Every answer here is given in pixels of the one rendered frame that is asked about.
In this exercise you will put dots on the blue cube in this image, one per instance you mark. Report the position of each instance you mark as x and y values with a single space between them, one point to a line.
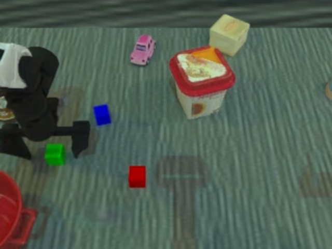
102 114

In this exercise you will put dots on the green cube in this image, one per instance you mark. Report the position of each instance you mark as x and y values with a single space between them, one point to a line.
55 154

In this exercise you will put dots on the red cube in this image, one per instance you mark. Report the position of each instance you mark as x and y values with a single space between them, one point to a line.
137 177

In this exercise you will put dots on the round brown white object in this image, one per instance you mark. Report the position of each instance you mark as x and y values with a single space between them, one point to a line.
5 112

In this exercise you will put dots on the red plastic basin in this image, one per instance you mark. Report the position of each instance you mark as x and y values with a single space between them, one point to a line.
10 207

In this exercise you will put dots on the pink toy car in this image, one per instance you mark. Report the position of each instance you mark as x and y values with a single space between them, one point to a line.
143 50

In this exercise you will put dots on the red-lidded white food tub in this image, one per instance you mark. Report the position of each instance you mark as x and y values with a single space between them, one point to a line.
202 80

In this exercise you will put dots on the cream cube box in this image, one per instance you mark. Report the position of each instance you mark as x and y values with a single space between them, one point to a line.
228 35

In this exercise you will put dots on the round orange blue object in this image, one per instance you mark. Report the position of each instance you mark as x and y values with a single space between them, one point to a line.
329 90

